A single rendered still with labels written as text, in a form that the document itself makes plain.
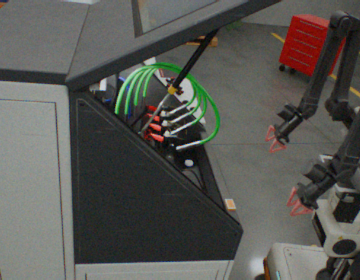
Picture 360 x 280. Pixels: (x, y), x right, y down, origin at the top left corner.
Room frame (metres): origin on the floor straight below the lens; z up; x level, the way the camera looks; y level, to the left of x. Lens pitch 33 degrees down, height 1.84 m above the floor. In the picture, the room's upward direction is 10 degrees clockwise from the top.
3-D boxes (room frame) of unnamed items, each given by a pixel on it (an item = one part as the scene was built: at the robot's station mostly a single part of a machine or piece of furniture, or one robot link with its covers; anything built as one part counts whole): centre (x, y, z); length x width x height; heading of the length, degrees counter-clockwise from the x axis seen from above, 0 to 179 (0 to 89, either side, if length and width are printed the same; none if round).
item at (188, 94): (1.87, 0.08, 0.97); 0.70 x 0.22 x 0.03; 13
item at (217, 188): (1.21, -0.17, 0.87); 0.62 x 0.04 x 0.16; 13
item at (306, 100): (1.42, -0.53, 1.40); 0.11 x 0.06 x 0.43; 4
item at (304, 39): (5.33, -1.71, 0.43); 0.70 x 0.46 x 0.86; 44
